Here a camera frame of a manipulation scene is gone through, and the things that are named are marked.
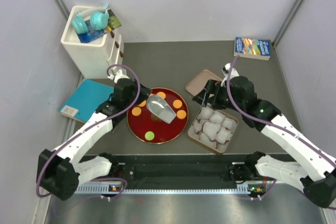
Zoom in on orange round cookie top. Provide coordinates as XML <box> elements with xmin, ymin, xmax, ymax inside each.
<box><xmin>157</xmin><ymin>91</ymin><xmax>166</xmax><ymax>99</ymax></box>

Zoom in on colourful paperback book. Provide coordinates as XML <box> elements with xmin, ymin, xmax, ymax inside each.
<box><xmin>234</xmin><ymin>37</ymin><xmax>271</xmax><ymax>60</ymax></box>

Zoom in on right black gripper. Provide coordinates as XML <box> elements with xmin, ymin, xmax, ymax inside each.
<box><xmin>193</xmin><ymin>79</ymin><xmax>244</xmax><ymax>113</ymax></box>

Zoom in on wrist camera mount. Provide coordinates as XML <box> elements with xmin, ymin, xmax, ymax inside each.
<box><xmin>220</xmin><ymin>63</ymin><xmax>239</xmax><ymax>87</ymax></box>
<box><xmin>108</xmin><ymin>68</ymin><xmax>130</xmax><ymax>84</ymax></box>

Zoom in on orange round cookie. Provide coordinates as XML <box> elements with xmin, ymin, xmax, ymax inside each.
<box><xmin>131</xmin><ymin>107</ymin><xmax>142</xmax><ymax>116</ymax></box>
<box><xmin>173</xmin><ymin>99</ymin><xmax>183</xmax><ymax>109</ymax></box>
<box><xmin>157</xmin><ymin>91</ymin><xmax>166</xmax><ymax>99</ymax></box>
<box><xmin>138</xmin><ymin>100</ymin><xmax>146</xmax><ymax>108</ymax></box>
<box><xmin>176</xmin><ymin>110</ymin><xmax>187</xmax><ymax>120</ymax></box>

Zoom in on tin box with paper cups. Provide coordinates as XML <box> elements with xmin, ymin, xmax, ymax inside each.
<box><xmin>187</xmin><ymin>106</ymin><xmax>238</xmax><ymax>155</ymax></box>

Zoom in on grey slotted cable duct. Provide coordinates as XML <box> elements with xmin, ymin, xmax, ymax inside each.
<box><xmin>75</xmin><ymin>183</ymin><xmax>266</xmax><ymax>195</ymax></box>

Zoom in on round red lacquer plate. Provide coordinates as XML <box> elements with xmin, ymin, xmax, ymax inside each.
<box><xmin>127</xmin><ymin>88</ymin><xmax>188</xmax><ymax>144</ymax></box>

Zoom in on beige tin lid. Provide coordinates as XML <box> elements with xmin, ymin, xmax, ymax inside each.
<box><xmin>185</xmin><ymin>69</ymin><xmax>222</xmax><ymax>96</ymax></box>

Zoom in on blue notebook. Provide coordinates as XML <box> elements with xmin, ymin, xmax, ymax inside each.
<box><xmin>59</xmin><ymin>80</ymin><xmax>113</xmax><ymax>123</ymax></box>

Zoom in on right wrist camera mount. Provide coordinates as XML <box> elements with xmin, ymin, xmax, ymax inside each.
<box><xmin>220</xmin><ymin>63</ymin><xmax>239</xmax><ymax>87</ymax></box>

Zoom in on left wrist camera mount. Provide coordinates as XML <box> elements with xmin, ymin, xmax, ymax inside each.
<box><xmin>108</xmin><ymin>68</ymin><xmax>130</xmax><ymax>84</ymax></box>

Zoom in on green round cookie bottom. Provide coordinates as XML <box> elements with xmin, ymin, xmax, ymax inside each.
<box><xmin>144</xmin><ymin>131</ymin><xmax>155</xmax><ymax>141</ymax></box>

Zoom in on teal headphones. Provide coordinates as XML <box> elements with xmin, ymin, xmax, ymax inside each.
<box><xmin>71</xmin><ymin>4</ymin><xmax>109</xmax><ymax>34</ymax></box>

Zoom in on green picture card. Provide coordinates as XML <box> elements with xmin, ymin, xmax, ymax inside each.
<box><xmin>106</xmin><ymin>9</ymin><xmax>122</xmax><ymax>31</ymax></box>

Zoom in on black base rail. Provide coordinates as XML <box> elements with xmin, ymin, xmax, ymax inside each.
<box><xmin>89</xmin><ymin>154</ymin><xmax>274</xmax><ymax>183</ymax></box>

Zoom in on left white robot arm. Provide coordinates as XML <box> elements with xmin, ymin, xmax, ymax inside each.
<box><xmin>36</xmin><ymin>77</ymin><xmax>152</xmax><ymax>201</ymax></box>

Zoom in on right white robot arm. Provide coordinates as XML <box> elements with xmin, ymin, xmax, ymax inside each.
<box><xmin>192</xmin><ymin>76</ymin><xmax>335</xmax><ymax>208</ymax></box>

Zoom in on white drawer cabinet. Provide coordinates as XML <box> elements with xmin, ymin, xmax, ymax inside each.
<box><xmin>61</xmin><ymin>5</ymin><xmax>124</xmax><ymax>79</ymax></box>

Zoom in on blue book on cabinet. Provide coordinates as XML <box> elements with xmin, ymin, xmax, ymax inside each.
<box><xmin>78</xmin><ymin>25</ymin><xmax>106</xmax><ymax>43</ymax></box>

